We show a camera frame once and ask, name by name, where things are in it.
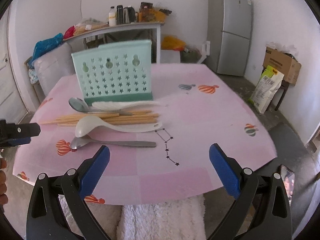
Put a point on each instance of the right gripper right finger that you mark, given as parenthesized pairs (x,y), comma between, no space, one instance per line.
(272,219)

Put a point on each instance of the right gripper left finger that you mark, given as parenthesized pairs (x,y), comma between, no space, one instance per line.
(45,218)

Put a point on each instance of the steel spoon front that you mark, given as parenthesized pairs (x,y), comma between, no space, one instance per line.
(83,141)

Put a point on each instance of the steel spoon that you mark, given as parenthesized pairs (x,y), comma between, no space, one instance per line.
(80,106)
(83,141)

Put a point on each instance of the white plastic ladle spoon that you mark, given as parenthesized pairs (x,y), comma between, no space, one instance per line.
(88,124)

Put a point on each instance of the person's left hand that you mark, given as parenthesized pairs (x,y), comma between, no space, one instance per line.
(3,187)

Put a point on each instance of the white door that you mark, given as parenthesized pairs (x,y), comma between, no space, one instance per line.
(11,105)

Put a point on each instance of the white fluffy cushion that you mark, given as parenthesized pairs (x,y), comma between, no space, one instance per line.
(179,219)

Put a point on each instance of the large white sack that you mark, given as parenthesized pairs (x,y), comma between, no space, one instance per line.
(53,65)

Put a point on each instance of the blue plastic bag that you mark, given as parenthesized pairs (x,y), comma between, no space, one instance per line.
(45,46)

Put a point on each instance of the red plastic bag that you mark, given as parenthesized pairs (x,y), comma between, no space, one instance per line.
(69,32)

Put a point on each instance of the pink patterned tablecloth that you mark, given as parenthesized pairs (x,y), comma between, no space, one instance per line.
(197,109)

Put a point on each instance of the white green rice bag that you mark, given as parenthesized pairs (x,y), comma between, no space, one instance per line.
(269,83)

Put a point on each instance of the mint green utensil holder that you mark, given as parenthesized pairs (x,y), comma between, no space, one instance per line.
(117,72)

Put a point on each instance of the cardboard box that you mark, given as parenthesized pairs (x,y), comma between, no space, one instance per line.
(283,63)

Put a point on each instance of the white side table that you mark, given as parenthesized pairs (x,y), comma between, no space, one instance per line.
(125,27)

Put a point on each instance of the white plastic bottle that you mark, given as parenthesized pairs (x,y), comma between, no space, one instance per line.
(112,17)

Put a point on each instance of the black thermos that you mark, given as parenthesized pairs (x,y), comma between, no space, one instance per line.
(120,15)

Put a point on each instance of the black electric kettle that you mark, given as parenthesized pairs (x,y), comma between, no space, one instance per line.
(129,15)

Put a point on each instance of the orange snack packages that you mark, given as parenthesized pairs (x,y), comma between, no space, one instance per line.
(148,13)

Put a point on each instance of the orange plastic bag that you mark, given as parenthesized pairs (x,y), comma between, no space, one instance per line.
(172,43)

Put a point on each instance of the silver refrigerator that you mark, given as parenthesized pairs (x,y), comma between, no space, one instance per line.
(229,33)

